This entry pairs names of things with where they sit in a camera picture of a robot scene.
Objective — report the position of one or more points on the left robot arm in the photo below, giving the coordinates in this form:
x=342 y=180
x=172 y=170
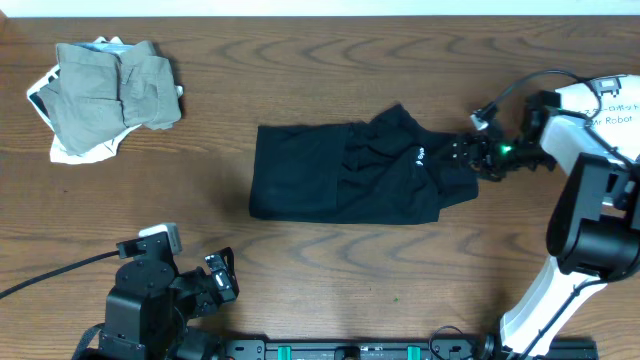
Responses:
x=146 y=339

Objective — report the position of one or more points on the khaki folded shirt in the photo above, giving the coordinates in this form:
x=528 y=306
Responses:
x=95 y=95

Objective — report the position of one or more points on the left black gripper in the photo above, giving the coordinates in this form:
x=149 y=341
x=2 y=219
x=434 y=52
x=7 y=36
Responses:
x=220 y=279

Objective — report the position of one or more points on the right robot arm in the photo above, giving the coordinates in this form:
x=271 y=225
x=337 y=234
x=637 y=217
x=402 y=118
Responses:
x=590 y=131

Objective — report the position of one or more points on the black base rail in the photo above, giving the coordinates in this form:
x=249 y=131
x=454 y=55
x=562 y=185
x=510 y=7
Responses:
x=375 y=350

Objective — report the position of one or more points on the white printed garment under khaki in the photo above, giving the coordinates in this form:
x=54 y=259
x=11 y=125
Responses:
x=80 y=155

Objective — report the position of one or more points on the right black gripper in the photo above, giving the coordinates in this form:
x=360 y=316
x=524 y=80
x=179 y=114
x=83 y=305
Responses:
x=476 y=142

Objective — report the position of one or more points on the black t-shirt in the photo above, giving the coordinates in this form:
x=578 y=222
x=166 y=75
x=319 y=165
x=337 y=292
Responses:
x=389 y=170

